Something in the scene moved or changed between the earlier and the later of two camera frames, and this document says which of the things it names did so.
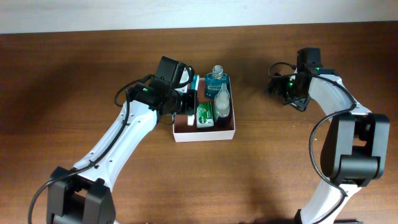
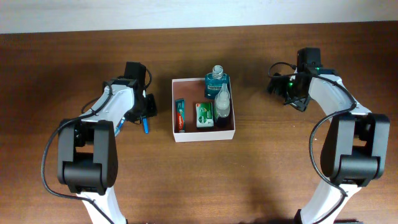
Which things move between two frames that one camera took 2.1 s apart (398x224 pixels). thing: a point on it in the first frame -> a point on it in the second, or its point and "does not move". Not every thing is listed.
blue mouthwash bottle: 214,81 does not move
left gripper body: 186,102 -> 144,108
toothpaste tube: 194,83 -> 180,116
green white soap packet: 204,117 does not move
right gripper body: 287,88 does not move
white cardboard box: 183,132 does not move
